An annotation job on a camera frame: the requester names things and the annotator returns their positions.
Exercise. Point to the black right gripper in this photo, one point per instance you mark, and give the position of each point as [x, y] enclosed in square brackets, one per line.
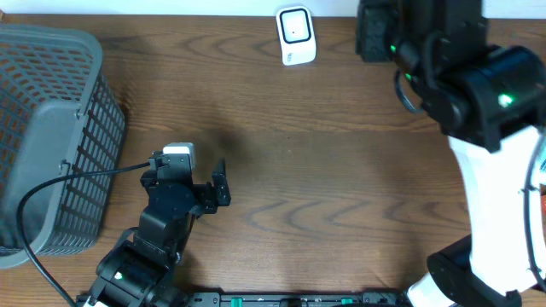
[378, 18]

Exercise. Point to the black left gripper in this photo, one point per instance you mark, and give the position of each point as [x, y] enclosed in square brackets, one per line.
[206, 193]

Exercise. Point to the red snack package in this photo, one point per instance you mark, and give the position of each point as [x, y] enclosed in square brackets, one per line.
[543, 204]

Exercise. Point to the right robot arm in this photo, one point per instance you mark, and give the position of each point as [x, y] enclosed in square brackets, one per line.
[489, 101]

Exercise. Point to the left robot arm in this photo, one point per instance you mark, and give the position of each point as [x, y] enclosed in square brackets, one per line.
[139, 270]

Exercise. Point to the white barcode scanner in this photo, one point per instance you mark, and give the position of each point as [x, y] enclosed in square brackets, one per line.
[296, 35]

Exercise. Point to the grey plastic mesh basket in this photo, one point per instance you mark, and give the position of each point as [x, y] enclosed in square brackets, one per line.
[61, 130]

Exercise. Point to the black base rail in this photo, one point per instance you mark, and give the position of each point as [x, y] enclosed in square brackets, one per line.
[370, 298]

